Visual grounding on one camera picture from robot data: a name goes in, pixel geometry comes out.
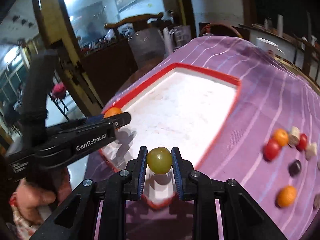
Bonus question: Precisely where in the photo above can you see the purple striped tablecloth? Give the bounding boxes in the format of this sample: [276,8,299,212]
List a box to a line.
[85,35,320,240]

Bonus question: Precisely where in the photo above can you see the beige cork chunk tall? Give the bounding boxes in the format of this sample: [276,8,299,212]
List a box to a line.
[305,142,317,161]

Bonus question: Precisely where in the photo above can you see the white paper roll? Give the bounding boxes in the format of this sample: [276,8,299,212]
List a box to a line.
[277,14,284,37]

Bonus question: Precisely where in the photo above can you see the wooden chair left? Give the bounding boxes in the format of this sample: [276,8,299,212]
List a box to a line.
[102,12,164,46]

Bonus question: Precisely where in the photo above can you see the red tomato back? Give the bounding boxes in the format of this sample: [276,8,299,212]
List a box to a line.
[296,133,308,152]

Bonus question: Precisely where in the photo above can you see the dark purple plum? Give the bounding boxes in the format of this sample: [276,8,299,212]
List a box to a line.
[288,159,302,177]

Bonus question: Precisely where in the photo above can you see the person's left hand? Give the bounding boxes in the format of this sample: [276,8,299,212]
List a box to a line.
[9,168,72,226]

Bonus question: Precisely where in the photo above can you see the red tomato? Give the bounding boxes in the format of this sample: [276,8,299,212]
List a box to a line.
[263,139,281,161]
[296,133,308,152]

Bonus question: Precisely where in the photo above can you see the green grape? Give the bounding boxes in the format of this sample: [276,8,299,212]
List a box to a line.
[147,147,172,175]

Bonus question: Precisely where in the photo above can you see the large orange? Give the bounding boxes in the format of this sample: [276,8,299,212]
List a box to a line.
[276,185,297,208]

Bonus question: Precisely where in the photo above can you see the small orange back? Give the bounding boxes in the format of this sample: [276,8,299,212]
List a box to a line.
[272,128,289,147]

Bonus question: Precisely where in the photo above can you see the small orange mandarin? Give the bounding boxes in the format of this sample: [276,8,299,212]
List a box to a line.
[104,107,123,119]

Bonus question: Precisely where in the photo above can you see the white mug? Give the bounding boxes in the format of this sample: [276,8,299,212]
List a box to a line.
[255,37,285,58]

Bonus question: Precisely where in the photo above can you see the red white tray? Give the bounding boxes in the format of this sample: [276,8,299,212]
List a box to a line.
[98,62,242,210]

